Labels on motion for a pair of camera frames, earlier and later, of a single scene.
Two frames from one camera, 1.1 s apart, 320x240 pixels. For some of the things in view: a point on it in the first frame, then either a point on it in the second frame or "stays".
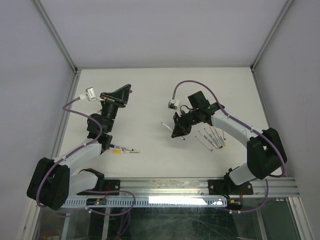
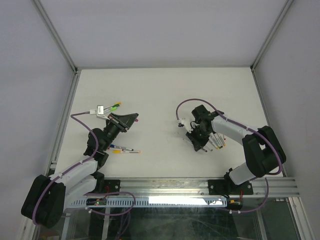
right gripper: (180, 128) → (197, 144)
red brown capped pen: (216, 139) stays
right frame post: (286, 6) stays
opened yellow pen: (220, 137) stays
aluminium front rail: (174, 188) stays
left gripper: (118, 98) → (122, 122)
